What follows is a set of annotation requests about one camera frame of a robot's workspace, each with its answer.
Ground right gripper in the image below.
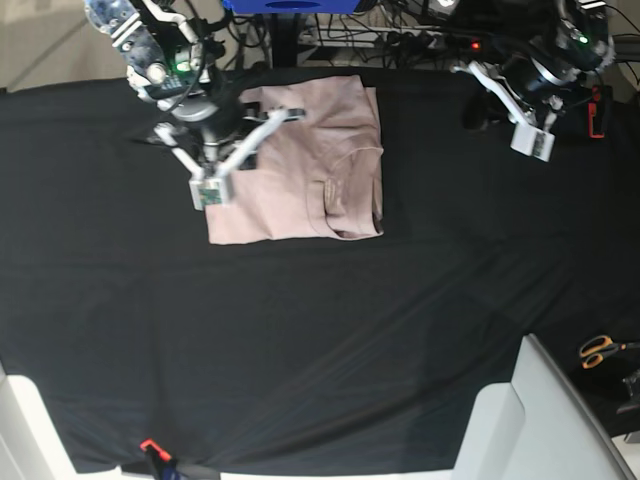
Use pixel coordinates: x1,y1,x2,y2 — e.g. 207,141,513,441
170,93,257,171

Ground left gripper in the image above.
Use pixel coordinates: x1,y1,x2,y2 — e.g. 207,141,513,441
462,52,583,131

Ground pink T-shirt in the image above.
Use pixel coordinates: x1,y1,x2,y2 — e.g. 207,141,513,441
205,75,383,245

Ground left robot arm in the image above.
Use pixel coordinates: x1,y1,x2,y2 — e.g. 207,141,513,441
457,1,615,133

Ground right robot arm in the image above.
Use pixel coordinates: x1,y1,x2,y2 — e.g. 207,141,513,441
84,1,261,176

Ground red and black clamp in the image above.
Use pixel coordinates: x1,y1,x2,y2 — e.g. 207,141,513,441
587,85,613,139

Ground white power strip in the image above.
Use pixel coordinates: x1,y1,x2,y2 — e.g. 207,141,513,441
298,25,447,51

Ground blue box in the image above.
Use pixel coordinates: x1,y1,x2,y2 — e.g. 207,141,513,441
222,0,360,15

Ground black table cloth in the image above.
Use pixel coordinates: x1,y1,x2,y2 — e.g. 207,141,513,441
1,70,639,475

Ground orange blue clamp bottom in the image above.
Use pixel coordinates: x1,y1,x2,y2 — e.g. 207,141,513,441
139,439,182,480

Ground white bin left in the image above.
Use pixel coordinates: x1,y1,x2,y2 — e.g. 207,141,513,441
1,372,123,479

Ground orange handled scissors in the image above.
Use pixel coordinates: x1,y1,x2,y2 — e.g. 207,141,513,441
578,335,639,370

